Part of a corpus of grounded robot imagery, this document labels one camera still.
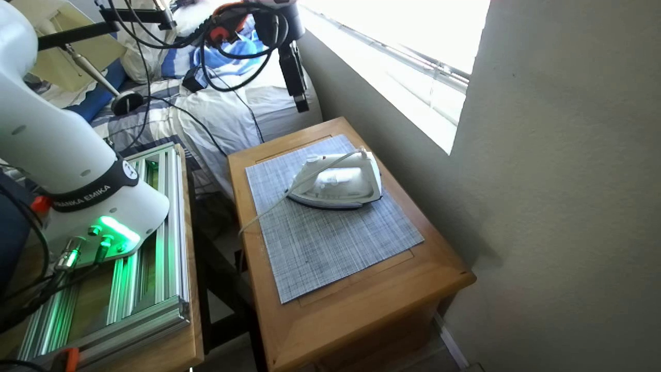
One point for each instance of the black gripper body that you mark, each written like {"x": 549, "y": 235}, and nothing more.
{"x": 288, "y": 27}

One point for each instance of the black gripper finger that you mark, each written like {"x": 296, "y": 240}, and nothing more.
{"x": 290, "y": 75}
{"x": 299, "y": 85}

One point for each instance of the white steam iron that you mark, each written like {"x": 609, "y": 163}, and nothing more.
{"x": 338, "y": 181}

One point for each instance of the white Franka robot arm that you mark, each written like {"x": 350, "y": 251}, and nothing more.
{"x": 62, "y": 148}

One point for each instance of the aluminium rail robot base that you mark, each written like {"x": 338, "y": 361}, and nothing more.
{"x": 147, "y": 276}

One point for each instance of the white bedding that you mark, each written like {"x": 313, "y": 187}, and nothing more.
{"x": 233, "y": 120}

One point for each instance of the blue cloth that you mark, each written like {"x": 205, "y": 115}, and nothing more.
{"x": 207, "y": 65}

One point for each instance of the wooden side table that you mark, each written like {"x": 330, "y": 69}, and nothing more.
{"x": 344, "y": 324}

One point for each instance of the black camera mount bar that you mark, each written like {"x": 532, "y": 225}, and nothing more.
{"x": 90, "y": 29}

